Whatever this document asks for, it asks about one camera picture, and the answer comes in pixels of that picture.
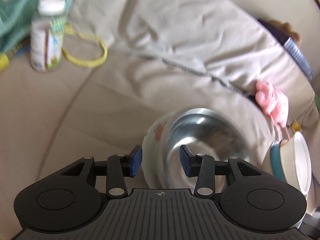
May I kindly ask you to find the stainless steel bowl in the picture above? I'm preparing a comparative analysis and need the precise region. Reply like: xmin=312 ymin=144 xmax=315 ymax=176
xmin=157 ymin=108 xmax=258 ymax=190

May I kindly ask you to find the blue enamel white bowl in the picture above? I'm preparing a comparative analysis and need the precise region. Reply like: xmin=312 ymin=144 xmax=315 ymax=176
xmin=270 ymin=142 xmax=286 ymax=182

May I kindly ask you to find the yellow rimmed white bowl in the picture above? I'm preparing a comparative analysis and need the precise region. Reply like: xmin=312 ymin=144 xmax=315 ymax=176
xmin=279 ymin=138 xmax=300 ymax=190

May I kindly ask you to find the white plastic printed bowl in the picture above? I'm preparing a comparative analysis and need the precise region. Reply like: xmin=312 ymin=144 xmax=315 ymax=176
xmin=287 ymin=132 xmax=312 ymax=195

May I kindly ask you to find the pink plush toy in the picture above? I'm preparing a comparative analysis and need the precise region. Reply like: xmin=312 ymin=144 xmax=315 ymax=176
xmin=255 ymin=81 xmax=289 ymax=128

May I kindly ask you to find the yellow white clip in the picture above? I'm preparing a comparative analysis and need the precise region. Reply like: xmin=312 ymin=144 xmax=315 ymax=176
xmin=290 ymin=120 xmax=302 ymax=133

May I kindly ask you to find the grey sofa cover cloth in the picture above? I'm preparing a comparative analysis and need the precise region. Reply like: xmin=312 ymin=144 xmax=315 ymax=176
xmin=1 ymin=0 xmax=319 ymax=224

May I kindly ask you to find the dark blue striped book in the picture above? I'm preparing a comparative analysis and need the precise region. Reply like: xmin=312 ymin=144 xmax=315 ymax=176
xmin=258 ymin=18 xmax=314 ymax=80

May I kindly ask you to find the white capped plastic bottle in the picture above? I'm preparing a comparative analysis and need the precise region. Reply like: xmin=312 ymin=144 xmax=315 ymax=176
xmin=30 ymin=0 xmax=67 ymax=72

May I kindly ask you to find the brown plush toy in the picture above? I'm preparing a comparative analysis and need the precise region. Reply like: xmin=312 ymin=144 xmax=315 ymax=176
xmin=268 ymin=20 xmax=302 ymax=47

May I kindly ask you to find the teal green cloth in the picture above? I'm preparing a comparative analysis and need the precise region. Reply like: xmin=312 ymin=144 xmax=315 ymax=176
xmin=1 ymin=0 xmax=72 ymax=54

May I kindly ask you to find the yellow cord loop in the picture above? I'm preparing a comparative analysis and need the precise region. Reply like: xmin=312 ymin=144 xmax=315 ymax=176
xmin=0 ymin=24 xmax=109 ymax=74

